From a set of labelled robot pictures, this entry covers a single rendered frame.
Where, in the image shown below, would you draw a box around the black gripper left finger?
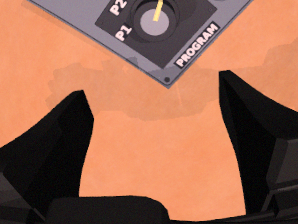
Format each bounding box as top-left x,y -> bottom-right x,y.
0,90 -> 94,224

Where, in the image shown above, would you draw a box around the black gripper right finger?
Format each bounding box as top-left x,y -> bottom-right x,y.
218,70 -> 298,218

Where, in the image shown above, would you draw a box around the black angled console housing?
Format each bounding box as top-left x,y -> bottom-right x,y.
27,0 -> 254,89

